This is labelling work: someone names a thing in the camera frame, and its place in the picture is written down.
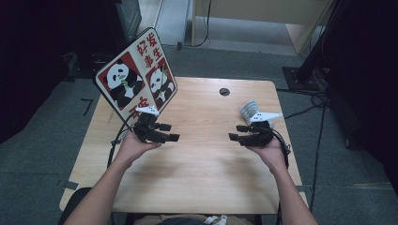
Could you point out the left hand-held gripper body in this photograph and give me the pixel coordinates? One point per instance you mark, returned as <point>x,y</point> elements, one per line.
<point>147,132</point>

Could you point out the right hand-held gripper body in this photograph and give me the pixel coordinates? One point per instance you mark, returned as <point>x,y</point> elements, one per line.
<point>261,134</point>

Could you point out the grey striped cloth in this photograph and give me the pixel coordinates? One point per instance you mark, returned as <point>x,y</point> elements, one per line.
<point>248,109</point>

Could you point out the panda print board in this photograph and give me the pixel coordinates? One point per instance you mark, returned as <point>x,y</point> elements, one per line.
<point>125,78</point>

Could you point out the person's right hand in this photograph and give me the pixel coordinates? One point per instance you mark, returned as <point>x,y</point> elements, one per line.
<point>272,154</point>

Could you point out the person's left hand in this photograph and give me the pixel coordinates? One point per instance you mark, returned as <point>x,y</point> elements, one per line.
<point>130,151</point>

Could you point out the black metal stand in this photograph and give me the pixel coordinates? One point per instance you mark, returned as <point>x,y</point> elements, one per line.
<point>302,78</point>

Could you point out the grey floor tape strip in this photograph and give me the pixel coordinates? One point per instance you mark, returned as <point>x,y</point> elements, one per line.
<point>70,185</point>
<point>306,188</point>

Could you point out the person's dark clothing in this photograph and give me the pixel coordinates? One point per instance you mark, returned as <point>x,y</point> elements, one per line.
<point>181,222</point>

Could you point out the black stand base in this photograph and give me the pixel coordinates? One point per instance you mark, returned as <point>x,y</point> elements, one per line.
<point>84,70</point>

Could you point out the black chair armrest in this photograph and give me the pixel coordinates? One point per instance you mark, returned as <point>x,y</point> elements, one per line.
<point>73,203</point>

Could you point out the black computer case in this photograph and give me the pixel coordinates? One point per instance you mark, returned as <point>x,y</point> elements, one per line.
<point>128,15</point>

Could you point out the light wooden cabinet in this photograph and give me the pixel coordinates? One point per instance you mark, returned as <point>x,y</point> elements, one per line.
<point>250,9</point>

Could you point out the dark curtain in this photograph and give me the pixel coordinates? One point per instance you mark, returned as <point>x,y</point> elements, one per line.
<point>31,62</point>
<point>375,93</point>

